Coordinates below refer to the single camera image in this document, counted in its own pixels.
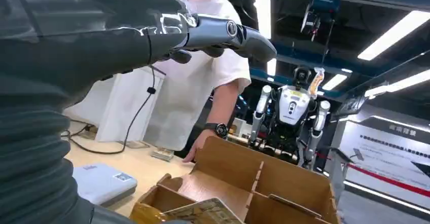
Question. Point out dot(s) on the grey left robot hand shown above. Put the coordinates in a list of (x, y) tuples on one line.
[(84, 31)]

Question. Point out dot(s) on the person's left hand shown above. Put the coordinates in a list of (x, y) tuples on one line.
[(198, 147)]

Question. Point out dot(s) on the black wristwatch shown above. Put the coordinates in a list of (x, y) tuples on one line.
[(218, 128)]

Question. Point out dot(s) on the wooden card box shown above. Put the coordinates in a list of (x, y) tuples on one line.
[(228, 175)]

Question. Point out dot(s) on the person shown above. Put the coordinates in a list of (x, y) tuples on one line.
[(191, 95)]

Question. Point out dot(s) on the yellow glossy card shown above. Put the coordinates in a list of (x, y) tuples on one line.
[(147, 214)]

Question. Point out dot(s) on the power strip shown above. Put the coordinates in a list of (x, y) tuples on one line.
[(88, 132)]

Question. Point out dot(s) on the white background humanoid robot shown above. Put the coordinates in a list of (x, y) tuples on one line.
[(292, 108)]

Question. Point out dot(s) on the pale blue flat box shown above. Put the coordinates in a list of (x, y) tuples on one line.
[(102, 182)]

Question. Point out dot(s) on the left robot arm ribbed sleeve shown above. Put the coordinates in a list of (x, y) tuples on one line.
[(33, 155)]

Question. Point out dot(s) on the ceiling light panel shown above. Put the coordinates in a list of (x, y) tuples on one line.
[(334, 82), (393, 36), (399, 83), (262, 11)]

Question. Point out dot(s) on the blue overhead hoist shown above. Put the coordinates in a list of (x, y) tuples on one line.
[(320, 9)]

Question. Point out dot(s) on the white printed wall banner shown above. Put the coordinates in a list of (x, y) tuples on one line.
[(386, 162)]

